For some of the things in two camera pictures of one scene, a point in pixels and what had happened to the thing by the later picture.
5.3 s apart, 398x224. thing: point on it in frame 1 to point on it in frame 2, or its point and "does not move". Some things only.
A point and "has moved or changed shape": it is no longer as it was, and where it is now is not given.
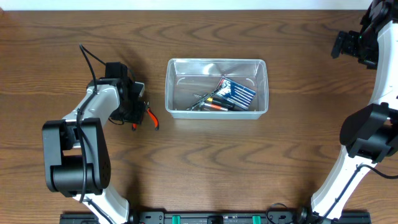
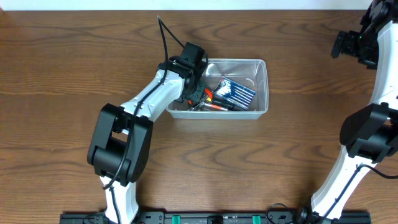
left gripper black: (134, 115) to (198, 90)
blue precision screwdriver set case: (235, 93) does not move
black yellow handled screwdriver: (228, 105) does not move
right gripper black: (347, 48) does not move
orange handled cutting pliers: (149, 111) has moved or changed shape
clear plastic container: (186, 79) does not move
